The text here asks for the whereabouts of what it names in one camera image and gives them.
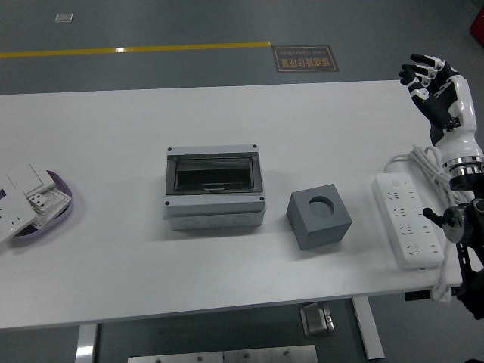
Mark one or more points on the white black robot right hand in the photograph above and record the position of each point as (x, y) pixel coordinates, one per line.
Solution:
(463, 140)

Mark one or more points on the white switch plate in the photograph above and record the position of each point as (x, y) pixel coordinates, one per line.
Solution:
(28, 175)

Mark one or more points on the metal floor socket box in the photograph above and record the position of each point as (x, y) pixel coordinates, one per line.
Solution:
(315, 321)

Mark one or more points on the grey junction box with lid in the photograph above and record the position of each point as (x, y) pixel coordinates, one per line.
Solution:
(211, 211)

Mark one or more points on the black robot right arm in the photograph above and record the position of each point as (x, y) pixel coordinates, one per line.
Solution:
(470, 223)

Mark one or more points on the small metal floor plate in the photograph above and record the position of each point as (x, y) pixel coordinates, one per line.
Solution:
(64, 17)

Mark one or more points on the black table controller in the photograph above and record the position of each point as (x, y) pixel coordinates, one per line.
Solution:
(416, 295)

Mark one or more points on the white socket modules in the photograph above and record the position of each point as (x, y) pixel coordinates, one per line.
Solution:
(47, 204)

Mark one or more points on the white power strip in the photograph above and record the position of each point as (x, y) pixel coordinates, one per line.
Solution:
(408, 219)

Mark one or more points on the purple tray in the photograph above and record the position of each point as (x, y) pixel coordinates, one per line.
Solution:
(60, 221)

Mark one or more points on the large white socket panel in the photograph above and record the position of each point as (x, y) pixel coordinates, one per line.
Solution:
(13, 215)

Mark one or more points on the grey cube with round hole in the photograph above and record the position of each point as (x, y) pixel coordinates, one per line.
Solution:
(317, 227)

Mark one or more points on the red object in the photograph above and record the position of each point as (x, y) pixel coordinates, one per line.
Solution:
(478, 24)

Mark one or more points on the white table leg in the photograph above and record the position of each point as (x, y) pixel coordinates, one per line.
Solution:
(368, 329)
(85, 344)

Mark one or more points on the steel base plate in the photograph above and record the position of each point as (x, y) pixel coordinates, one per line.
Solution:
(227, 355)

